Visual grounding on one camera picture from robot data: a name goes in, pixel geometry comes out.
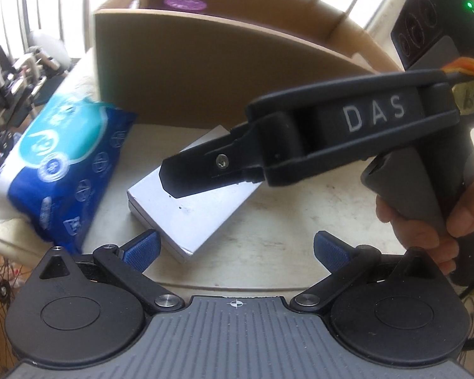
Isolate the brown cardboard box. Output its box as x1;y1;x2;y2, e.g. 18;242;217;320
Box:
92;0;404;135

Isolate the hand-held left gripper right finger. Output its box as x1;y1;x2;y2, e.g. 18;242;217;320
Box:
290;231;452;312

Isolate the white box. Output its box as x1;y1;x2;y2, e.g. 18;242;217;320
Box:
126;125;264;264

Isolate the blue wet wipes pack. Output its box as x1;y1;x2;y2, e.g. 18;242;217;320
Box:
0;94;139;256

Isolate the black folding wheelchair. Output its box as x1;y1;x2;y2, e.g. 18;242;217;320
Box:
0;41;77;324

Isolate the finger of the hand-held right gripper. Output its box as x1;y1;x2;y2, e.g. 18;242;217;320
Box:
159;122;270;199

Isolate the person's right hand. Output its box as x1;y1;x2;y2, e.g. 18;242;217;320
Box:
375;166;474;277

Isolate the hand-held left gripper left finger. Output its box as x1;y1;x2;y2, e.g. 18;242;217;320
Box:
24;228;184;312

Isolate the purple lid air freshener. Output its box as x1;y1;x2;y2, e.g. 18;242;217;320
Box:
163;0;208;13

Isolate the orange cable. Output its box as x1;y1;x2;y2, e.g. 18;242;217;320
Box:
442;56;474;80

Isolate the yellow paper tag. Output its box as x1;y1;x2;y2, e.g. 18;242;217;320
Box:
453;77;474;113

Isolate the metal window railing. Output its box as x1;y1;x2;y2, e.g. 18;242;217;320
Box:
0;0;143;64

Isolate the cream cabinet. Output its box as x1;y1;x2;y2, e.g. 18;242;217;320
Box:
0;45;423;298

